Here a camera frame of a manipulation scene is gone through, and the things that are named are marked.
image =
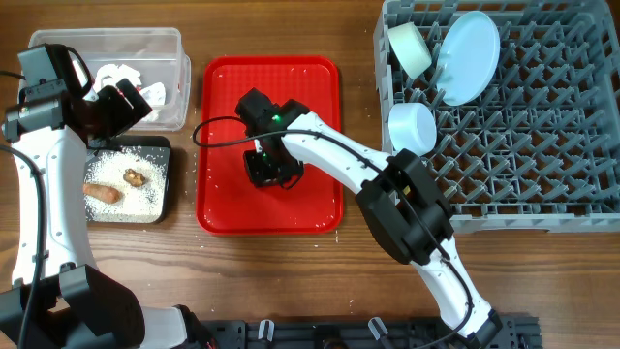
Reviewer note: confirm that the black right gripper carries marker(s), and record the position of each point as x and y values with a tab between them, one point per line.
259	178

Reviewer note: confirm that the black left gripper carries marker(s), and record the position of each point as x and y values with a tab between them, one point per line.
126	116

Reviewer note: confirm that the brown mushroom piece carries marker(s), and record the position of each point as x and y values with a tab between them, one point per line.
135	179

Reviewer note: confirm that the orange carrot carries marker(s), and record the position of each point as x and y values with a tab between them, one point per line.
106	194

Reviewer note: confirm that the white rice pile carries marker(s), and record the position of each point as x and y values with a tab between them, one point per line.
140	203

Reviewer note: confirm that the light blue bowl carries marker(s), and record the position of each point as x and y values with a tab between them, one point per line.
412	126

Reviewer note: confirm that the green bowl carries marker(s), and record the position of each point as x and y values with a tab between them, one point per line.
410	49

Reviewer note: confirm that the light blue plate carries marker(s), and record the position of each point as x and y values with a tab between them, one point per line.
468	58

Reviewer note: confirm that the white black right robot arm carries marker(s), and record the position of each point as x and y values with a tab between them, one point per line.
404	209

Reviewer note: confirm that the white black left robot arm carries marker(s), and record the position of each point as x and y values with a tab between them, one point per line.
58	298

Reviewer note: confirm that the black food waste tray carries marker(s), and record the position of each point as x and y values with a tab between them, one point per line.
160	155

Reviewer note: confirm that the clear plastic waste bin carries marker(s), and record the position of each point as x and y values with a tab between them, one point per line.
156	52

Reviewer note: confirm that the grey dishwasher rack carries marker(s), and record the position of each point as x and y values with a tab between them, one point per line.
539	148

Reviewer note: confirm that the red serving tray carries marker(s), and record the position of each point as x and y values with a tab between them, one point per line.
227	202

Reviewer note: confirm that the black mounting rail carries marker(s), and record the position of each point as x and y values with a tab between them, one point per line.
518	332

